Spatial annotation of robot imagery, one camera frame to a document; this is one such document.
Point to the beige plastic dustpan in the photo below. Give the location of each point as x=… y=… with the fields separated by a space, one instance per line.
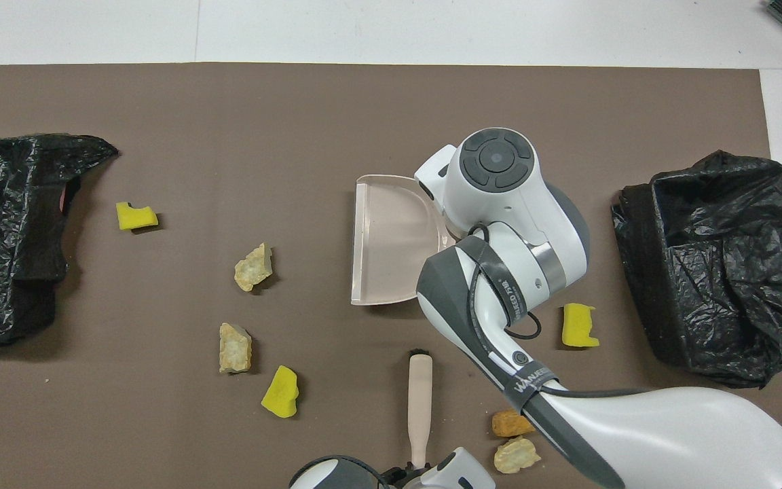
x=384 y=238

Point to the red plastic bin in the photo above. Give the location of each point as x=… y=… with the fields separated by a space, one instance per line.
x=64 y=198

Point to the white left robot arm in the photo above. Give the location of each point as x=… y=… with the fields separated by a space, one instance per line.
x=459 y=472

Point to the brown table mat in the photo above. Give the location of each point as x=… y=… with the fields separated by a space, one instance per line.
x=228 y=109

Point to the yellow sponge piece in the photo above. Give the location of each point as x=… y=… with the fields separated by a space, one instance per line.
x=578 y=326
x=280 y=392
x=134 y=217

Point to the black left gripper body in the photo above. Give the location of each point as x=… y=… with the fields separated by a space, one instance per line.
x=401 y=479

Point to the pale cream foam chunk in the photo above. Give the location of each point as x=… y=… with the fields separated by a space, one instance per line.
x=516 y=456

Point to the open black bag lined bin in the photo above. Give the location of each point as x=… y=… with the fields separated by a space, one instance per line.
x=723 y=305

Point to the beige foam chunk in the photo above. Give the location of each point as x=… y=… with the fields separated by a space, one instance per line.
x=253 y=268
x=235 y=350

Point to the beige hand brush black bristles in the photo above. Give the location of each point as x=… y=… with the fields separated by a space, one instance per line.
x=420 y=394

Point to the orange brown foam chunk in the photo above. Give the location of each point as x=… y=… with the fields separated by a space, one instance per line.
x=508 y=424

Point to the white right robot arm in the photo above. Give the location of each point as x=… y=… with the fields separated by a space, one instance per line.
x=520 y=204

